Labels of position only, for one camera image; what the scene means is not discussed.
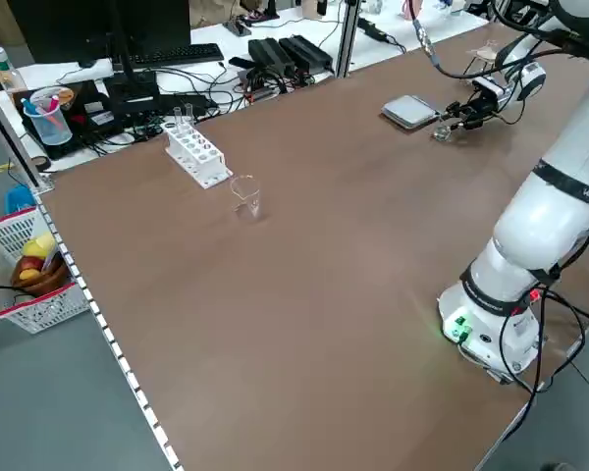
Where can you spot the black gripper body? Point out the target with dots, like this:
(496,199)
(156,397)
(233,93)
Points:
(478,108)

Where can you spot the small glass beaker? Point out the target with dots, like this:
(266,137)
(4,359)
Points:
(443,133)

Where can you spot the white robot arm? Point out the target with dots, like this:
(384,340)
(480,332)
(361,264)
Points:
(530,78)
(535,230)

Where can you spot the silver digital balance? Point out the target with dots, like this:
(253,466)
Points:
(407,110)

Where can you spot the black tripod stand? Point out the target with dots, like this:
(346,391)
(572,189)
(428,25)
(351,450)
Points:
(471,66)

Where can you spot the pink cup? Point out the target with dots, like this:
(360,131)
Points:
(407,7)

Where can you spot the black power adapter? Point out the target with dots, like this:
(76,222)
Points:
(373,30)

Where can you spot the black finned power supply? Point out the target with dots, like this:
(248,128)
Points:
(306,51)
(270,54)

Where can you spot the black phone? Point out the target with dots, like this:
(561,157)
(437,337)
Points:
(238,28)

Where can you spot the white test tube rack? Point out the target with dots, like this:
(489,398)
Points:
(196,157)

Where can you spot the glass test tube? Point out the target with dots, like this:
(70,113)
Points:
(188,115)
(178,118)

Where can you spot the black keyboard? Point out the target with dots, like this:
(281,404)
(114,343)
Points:
(176,53)

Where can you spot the black monitor stand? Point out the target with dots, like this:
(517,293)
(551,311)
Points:
(127,73)

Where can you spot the black equipment box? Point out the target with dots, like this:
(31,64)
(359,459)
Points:
(93,118)

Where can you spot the black computer monitor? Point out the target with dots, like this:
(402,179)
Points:
(78,24)

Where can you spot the clear measuring cup with pens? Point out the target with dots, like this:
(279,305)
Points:
(46,122)

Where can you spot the black tape roll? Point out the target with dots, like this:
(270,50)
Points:
(40,162)

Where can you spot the yellow fruit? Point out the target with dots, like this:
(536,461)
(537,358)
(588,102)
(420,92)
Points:
(39,244)

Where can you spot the blue plastic item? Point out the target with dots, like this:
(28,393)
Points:
(19,198)

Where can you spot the brown wooden bowl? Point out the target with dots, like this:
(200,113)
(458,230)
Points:
(44,284)

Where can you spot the clear bottle with white cap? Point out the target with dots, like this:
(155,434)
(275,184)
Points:
(5,68)

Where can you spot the red apple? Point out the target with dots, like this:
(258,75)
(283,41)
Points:
(29,264)

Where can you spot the white plastic basket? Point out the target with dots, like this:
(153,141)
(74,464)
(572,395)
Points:
(19,304)

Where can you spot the aluminium corner frame post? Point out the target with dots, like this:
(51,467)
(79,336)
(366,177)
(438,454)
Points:
(10,132)

